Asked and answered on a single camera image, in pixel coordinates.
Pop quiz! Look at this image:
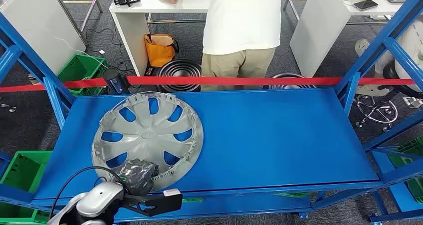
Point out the chrome chair base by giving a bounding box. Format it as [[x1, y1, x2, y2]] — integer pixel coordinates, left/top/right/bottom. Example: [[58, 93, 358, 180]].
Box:
[[355, 94, 400, 133], [0, 97, 18, 114]]

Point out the black belt stanchion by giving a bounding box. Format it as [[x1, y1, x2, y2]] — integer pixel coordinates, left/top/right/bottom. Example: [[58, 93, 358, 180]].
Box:
[[101, 67, 132, 96]]

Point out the chrome round part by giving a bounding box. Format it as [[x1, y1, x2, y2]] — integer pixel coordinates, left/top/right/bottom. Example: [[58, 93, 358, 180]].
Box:
[[263, 72, 317, 91]]

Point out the long red barrier belt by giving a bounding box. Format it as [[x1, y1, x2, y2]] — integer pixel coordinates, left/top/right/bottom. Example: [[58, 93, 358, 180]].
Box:
[[126, 75, 417, 87]]

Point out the grey plastic hubcap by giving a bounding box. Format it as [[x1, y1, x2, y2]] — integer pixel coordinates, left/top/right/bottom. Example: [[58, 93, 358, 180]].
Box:
[[91, 91, 205, 192]]

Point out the short red barrier belt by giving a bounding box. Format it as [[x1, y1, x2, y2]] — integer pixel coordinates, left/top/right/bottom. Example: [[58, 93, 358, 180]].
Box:
[[0, 77, 108, 94]]

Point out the black ringed round part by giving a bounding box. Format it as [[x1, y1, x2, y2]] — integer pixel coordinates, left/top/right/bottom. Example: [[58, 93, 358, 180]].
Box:
[[156, 58, 203, 93]]

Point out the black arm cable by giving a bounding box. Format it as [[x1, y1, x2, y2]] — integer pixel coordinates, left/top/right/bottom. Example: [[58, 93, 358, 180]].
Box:
[[48, 166, 128, 219]]

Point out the person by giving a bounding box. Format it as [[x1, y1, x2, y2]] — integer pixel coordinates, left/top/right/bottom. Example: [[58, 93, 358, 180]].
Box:
[[157, 0, 282, 92], [354, 20, 423, 98]]

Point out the white desk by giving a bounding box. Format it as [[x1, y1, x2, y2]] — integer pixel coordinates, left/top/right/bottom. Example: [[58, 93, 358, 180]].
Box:
[[109, 0, 212, 77], [0, 0, 87, 75], [289, 0, 409, 79]]

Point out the metal floor socket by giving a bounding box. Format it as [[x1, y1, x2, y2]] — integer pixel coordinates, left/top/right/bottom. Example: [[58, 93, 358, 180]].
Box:
[[402, 96, 423, 109]]

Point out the blue metal shelf rack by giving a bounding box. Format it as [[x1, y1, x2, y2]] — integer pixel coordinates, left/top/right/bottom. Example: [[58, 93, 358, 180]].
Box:
[[368, 141, 423, 225], [0, 0, 423, 224]]

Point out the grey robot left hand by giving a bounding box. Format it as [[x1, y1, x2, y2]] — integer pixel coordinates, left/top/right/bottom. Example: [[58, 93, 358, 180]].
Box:
[[117, 158, 160, 197]]

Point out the black smartphone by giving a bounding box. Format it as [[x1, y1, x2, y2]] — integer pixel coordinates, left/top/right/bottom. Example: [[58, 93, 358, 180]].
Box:
[[352, 0, 380, 11]]

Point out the orange bag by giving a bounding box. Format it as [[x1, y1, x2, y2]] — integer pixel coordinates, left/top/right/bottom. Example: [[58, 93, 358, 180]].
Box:
[[144, 33, 180, 68]]

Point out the black camera bracket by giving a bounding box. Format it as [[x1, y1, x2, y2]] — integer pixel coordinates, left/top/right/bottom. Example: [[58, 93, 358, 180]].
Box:
[[123, 193, 184, 218]]

